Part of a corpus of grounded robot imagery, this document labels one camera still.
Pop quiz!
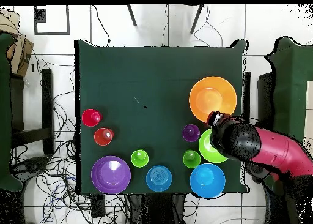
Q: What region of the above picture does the black stand frame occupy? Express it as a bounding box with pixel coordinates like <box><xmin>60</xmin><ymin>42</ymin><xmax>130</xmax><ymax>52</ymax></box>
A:
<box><xmin>241</xmin><ymin>71</ymin><xmax>274</xmax><ymax>134</ymax></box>
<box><xmin>9</xmin><ymin>68</ymin><xmax>55</xmax><ymax>156</ymax></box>

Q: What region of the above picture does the purple bowl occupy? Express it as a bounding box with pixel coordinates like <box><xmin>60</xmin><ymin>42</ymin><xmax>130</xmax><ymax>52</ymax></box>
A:
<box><xmin>90</xmin><ymin>155</ymin><xmax>132</xmax><ymax>195</ymax></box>

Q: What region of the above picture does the stepped green cup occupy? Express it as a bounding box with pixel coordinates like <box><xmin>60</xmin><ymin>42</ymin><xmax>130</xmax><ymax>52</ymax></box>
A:
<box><xmin>130</xmin><ymin>149</ymin><xmax>149</xmax><ymax>168</ymax></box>

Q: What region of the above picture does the black cable with plug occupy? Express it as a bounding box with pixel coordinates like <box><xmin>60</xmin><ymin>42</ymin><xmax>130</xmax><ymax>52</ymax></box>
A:
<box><xmin>90</xmin><ymin>4</ymin><xmax>111</xmax><ymax>45</ymax></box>

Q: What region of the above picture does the green cloth covered side table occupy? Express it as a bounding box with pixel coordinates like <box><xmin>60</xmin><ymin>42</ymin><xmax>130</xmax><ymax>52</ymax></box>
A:
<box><xmin>265</xmin><ymin>36</ymin><xmax>313</xmax><ymax>196</ymax></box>
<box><xmin>0</xmin><ymin>32</ymin><xmax>24</xmax><ymax>193</ymax></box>

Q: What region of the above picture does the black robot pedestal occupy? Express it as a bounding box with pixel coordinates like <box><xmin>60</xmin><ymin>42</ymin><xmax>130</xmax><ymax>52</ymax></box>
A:
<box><xmin>129</xmin><ymin>193</ymin><xmax>186</xmax><ymax>224</ymax></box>

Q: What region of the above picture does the orange bowl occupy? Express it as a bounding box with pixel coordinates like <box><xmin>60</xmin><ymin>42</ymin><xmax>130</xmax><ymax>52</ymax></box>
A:
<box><xmin>188</xmin><ymin>76</ymin><xmax>238</xmax><ymax>124</ymax></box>

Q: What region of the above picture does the dark green table cloth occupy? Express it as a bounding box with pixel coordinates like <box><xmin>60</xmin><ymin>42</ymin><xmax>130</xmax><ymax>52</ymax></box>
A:
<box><xmin>74</xmin><ymin>39</ymin><xmax>249</xmax><ymax>195</ymax></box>

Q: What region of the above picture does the black power adapter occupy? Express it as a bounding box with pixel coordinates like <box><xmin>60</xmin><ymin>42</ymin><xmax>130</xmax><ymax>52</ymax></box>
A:
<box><xmin>90</xmin><ymin>194</ymin><xmax>106</xmax><ymax>218</ymax></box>

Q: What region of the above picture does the tangle of black cables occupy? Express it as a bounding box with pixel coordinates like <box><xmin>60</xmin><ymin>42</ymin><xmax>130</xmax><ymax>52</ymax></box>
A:
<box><xmin>9</xmin><ymin>58</ymin><xmax>128</xmax><ymax>224</ymax></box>

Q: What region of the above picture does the black square floor frame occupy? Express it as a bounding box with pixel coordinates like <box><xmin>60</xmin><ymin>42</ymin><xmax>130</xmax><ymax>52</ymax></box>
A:
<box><xmin>33</xmin><ymin>4</ymin><xmax>70</xmax><ymax>35</ymax></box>

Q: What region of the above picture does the green bowl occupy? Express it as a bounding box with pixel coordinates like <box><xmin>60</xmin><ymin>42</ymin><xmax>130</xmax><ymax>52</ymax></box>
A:
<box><xmin>198</xmin><ymin>128</ymin><xmax>229</xmax><ymax>164</ymax></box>

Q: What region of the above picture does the plain green cup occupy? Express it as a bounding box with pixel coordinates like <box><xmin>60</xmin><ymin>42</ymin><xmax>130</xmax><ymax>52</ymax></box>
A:
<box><xmin>182</xmin><ymin>149</ymin><xmax>202</xmax><ymax>169</ymax></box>

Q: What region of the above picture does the small blue bowl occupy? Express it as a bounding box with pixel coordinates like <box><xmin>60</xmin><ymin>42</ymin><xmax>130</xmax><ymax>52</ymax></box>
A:
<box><xmin>145</xmin><ymin>165</ymin><xmax>173</xmax><ymax>193</ymax></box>

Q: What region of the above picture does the purple cup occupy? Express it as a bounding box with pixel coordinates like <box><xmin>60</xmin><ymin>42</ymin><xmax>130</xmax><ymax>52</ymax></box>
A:
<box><xmin>182</xmin><ymin>124</ymin><xmax>201</xmax><ymax>143</ymax></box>

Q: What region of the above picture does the cardboard box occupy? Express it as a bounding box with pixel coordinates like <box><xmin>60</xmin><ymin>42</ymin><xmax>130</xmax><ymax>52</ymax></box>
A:
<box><xmin>0</xmin><ymin>9</ymin><xmax>34</xmax><ymax>78</ymax></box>

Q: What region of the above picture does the large blue bowl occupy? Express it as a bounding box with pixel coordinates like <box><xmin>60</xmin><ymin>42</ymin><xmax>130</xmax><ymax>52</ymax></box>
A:
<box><xmin>189</xmin><ymin>163</ymin><xmax>226</xmax><ymax>199</ymax></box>

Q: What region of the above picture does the red cup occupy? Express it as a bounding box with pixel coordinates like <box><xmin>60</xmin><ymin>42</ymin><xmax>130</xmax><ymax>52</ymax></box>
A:
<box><xmin>81</xmin><ymin>108</ymin><xmax>103</xmax><ymax>128</ymax></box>

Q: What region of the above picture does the grey base with knob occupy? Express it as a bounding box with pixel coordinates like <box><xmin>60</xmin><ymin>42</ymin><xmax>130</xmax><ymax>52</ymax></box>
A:
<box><xmin>13</xmin><ymin>156</ymin><xmax>50</xmax><ymax>183</ymax></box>

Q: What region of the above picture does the orange cup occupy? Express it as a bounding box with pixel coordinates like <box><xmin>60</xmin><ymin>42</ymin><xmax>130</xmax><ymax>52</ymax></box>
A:
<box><xmin>94</xmin><ymin>127</ymin><xmax>115</xmax><ymax>147</ymax></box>

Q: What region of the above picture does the black tripod leg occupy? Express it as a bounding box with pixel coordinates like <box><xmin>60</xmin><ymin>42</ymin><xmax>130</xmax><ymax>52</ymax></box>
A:
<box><xmin>190</xmin><ymin>4</ymin><xmax>204</xmax><ymax>34</ymax></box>
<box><xmin>126</xmin><ymin>4</ymin><xmax>138</xmax><ymax>27</ymax></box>

